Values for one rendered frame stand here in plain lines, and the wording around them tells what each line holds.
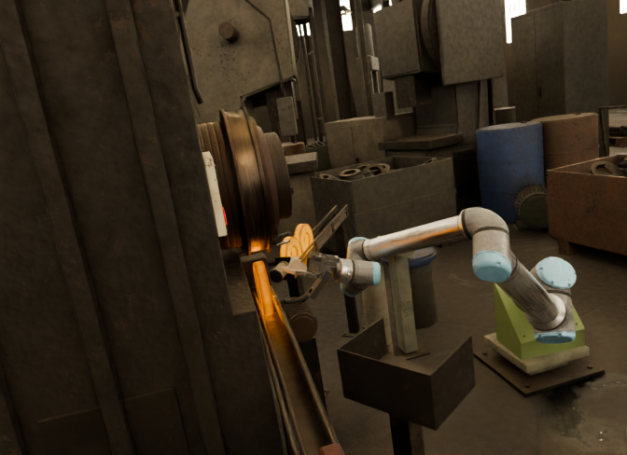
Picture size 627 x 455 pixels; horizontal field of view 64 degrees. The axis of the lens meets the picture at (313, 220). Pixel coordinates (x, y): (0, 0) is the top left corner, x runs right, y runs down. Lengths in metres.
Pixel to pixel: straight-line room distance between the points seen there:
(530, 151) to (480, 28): 1.27
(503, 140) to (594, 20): 2.15
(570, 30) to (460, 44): 1.59
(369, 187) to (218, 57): 1.63
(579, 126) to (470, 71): 1.09
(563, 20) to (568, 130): 1.53
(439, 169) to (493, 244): 2.59
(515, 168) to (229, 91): 2.60
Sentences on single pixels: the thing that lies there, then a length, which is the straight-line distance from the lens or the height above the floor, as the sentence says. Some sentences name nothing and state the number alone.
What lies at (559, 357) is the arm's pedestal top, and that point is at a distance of 2.47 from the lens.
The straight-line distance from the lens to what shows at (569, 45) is 6.23.
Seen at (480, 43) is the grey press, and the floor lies 1.67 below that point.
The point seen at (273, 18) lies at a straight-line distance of 4.30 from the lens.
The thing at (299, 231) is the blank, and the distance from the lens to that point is 2.26.
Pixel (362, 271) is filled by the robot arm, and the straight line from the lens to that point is 1.86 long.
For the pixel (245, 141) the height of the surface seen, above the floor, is 1.25.
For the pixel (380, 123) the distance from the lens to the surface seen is 5.48.
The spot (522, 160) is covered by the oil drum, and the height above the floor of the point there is 0.58.
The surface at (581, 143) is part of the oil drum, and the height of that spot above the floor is 0.65.
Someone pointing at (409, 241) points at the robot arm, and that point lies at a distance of 1.89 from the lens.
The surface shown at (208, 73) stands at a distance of 4.33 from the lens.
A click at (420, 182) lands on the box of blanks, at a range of 4.10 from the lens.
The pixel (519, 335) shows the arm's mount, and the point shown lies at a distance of 2.39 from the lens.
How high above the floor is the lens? 1.32
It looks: 13 degrees down
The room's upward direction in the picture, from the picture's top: 9 degrees counter-clockwise
